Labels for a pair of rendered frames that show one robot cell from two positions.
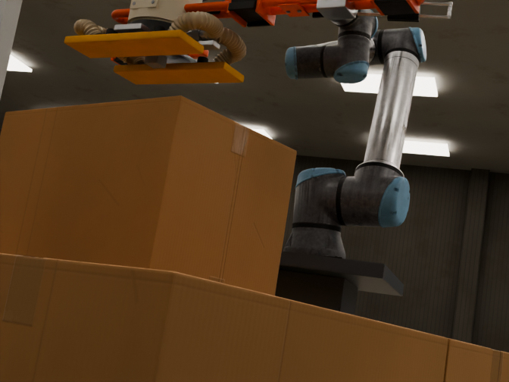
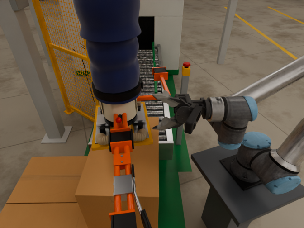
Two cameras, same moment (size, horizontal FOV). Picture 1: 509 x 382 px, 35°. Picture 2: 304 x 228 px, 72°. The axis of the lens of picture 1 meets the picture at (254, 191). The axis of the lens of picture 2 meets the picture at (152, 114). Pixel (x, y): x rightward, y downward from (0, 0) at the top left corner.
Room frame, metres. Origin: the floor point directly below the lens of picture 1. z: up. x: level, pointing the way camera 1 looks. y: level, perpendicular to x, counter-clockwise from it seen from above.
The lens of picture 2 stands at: (1.49, -0.48, 1.85)
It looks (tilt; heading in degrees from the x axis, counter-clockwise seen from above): 38 degrees down; 51
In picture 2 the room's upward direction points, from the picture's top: straight up
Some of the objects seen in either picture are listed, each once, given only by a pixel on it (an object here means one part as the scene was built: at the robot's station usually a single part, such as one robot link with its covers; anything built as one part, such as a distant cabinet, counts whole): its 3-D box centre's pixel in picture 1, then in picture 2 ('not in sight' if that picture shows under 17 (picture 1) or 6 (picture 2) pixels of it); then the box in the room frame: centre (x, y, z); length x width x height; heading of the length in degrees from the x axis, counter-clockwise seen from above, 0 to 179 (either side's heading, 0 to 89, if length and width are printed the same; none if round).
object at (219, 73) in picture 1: (178, 67); (139, 119); (1.98, 0.24, 1.14); 0.34 x 0.10 x 0.05; 60
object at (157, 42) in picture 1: (133, 39); (103, 122); (1.82, 0.34, 1.14); 0.34 x 0.10 x 0.05; 60
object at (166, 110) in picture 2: not in sight; (162, 83); (3.09, 1.29, 0.50); 2.31 x 0.05 x 0.19; 52
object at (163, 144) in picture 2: not in sight; (131, 144); (2.12, 0.57, 0.58); 0.70 x 0.03 x 0.06; 142
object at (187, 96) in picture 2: not in sight; (190, 108); (1.98, -0.09, 1.40); 0.12 x 0.09 x 0.08; 143
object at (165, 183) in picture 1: (132, 212); (126, 169); (1.89, 0.27, 0.74); 0.60 x 0.40 x 0.40; 50
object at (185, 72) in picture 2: not in sight; (181, 110); (2.86, 0.72, 0.50); 0.07 x 0.07 x 1.00; 52
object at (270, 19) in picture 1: (252, 7); (121, 140); (1.77, 0.07, 1.24); 0.10 x 0.08 x 0.06; 150
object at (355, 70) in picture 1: (348, 58); (230, 131); (2.12, -0.20, 1.29); 0.12 x 0.09 x 0.12; 64
